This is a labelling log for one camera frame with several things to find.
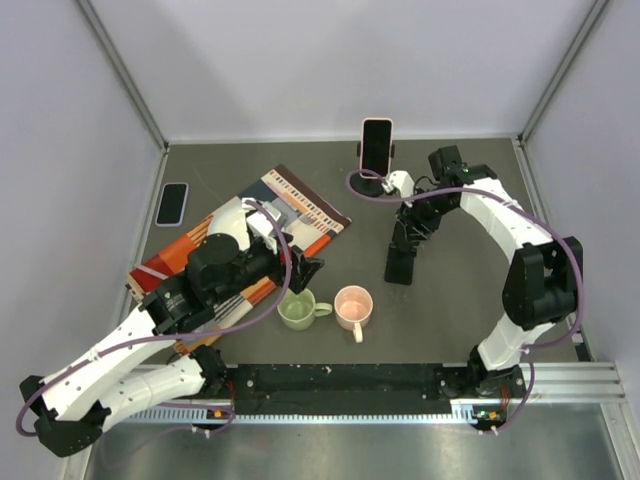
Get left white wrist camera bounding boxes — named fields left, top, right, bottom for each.
left=241, top=197, right=293, bottom=254

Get black folding phone stand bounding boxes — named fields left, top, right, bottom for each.
left=384, top=243, right=417, bottom=285

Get grey slotted cable duct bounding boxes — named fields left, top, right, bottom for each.
left=126, top=399, right=508, bottom=426

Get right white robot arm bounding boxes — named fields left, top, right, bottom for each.
left=383, top=146, right=583, bottom=398

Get pink ceramic mug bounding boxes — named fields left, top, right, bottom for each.
left=333, top=285, right=374, bottom=344

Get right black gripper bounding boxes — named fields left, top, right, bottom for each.
left=396, top=185, right=457, bottom=242

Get white plate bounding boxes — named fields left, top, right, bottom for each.
left=207, top=197, right=250, bottom=251

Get black round-base phone stand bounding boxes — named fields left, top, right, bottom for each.
left=348, top=141, right=395, bottom=198

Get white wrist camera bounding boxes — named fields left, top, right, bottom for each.
left=241, top=197, right=293, bottom=254
left=381, top=170, right=415, bottom=205

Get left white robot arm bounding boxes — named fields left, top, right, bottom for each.
left=20, top=233, right=324, bottom=458

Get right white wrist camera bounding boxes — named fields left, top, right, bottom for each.
left=381, top=170, right=415, bottom=205

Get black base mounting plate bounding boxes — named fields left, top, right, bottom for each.
left=191, top=363, right=525, bottom=413

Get green ceramic mug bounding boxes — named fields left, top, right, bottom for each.
left=277, top=289, right=333, bottom=331

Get pink case smartphone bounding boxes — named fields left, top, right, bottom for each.
left=359, top=117, right=393, bottom=177

